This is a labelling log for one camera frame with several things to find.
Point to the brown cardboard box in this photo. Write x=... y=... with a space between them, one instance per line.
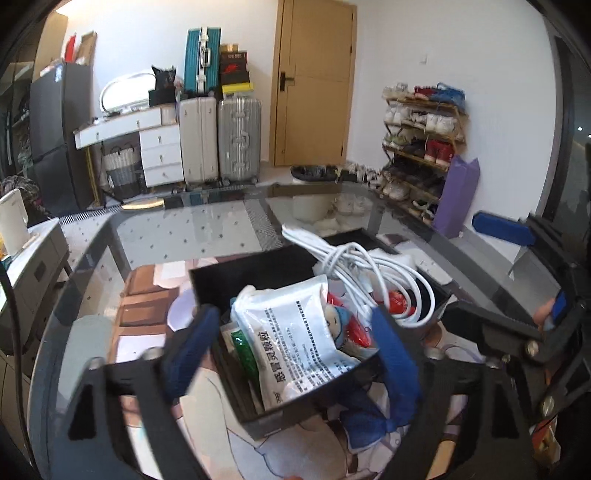
x=51 y=41

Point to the teal suitcase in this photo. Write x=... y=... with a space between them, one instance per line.
x=202 y=62

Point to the rows of shoes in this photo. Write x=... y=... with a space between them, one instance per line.
x=434 y=122

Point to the red white plastic packet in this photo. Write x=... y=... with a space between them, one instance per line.
x=397 y=302

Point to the grey drawer cabinet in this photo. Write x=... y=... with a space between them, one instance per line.
x=32 y=286

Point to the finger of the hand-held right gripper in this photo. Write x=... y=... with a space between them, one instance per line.
x=503 y=228
x=498 y=330

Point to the printed desk mat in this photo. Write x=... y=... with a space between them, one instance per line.
x=147 y=295

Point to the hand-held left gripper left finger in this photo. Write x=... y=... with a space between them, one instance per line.
x=189 y=353

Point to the black red shoe box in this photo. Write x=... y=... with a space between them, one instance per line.
x=234 y=63

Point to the white suitcase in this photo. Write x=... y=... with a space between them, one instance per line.
x=198 y=138

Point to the oval white mirror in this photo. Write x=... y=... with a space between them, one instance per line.
x=127 y=92

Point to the yellow black box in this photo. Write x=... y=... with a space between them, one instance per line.
x=239 y=88

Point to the wooden door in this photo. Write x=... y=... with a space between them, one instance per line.
x=314 y=83

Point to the green white medicine packet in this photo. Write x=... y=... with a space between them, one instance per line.
x=295 y=341
x=242 y=350

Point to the purple paper bag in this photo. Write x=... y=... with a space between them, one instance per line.
x=455 y=198

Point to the black cardboard box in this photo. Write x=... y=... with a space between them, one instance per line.
x=258 y=272

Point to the black refrigerator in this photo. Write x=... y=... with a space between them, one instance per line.
x=60 y=134

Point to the white vanity desk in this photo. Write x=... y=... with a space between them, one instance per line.
x=157 y=147

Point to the white round bin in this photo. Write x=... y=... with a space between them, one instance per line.
x=311 y=207

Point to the wicker basket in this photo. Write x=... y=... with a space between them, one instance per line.
x=121 y=166

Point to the silver suitcase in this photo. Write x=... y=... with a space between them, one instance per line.
x=239 y=136

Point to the wooden shoe rack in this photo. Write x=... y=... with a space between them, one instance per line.
x=418 y=159

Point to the white blue plush toy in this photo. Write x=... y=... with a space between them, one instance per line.
x=334 y=323

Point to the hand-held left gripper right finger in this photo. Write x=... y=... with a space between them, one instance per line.
x=395 y=369

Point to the pile of loose shoes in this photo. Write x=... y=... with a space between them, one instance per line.
x=355 y=177

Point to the black bag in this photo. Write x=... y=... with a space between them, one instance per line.
x=162 y=87

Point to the dark glass cabinet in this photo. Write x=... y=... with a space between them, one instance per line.
x=14 y=120

